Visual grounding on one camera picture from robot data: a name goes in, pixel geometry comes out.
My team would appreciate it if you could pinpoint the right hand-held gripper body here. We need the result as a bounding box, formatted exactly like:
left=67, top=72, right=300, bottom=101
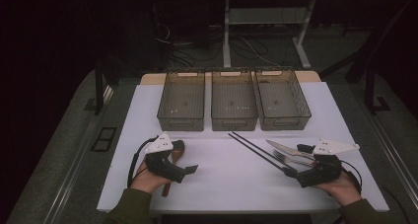
left=296, top=138, right=361, bottom=188

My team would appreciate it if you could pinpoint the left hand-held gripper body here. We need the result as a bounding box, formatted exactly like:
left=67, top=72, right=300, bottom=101
left=144, top=131, right=187, bottom=185

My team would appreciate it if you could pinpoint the brown wooden spoon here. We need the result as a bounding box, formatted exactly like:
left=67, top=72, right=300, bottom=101
left=161, top=139, right=186, bottom=198

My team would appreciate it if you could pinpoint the steel fork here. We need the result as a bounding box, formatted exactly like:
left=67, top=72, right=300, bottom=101
left=272, top=149, right=317, bottom=168

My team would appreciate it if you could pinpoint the steel table knife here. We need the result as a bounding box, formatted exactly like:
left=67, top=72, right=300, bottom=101
left=265, top=138, right=315, bottom=161

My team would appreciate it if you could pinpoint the clear brown plastic basket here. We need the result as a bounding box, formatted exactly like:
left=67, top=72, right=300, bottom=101
left=254, top=67, right=313, bottom=131
left=210, top=69, right=259, bottom=132
left=157, top=69, right=206, bottom=132

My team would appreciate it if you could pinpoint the person's left hand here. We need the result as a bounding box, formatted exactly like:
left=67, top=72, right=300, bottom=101
left=130, top=160, right=173, bottom=194

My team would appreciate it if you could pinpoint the person's right hand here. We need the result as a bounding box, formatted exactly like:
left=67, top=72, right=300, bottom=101
left=313, top=171, right=363, bottom=207

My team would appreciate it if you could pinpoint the white board table cover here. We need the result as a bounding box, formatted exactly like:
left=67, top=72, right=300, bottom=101
left=97, top=81, right=390, bottom=214

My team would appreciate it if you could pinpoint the black metal stand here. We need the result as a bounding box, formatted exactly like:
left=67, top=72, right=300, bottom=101
left=318, top=0, right=418, bottom=115

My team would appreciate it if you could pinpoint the left hand-held gripper black cable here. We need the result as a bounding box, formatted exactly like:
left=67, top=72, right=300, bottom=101
left=126, top=135, right=160, bottom=189

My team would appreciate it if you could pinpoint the hand-held gripper black cable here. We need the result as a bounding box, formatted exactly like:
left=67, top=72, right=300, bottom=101
left=340, top=159, right=363, bottom=194
left=126, top=135, right=160, bottom=189

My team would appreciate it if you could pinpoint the right hand-held gripper black cable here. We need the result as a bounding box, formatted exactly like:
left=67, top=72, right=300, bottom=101
left=340, top=159, right=363, bottom=194

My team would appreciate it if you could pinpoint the black floor cable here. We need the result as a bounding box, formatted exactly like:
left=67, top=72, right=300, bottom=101
left=379, top=184, right=412, bottom=224

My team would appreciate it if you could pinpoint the tangle of floor cables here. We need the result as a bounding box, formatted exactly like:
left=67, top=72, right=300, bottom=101
left=153, top=3, right=284, bottom=69

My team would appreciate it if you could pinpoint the white metal desk frame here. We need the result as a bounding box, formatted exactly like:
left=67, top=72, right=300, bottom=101
left=222, top=0, right=318, bottom=70

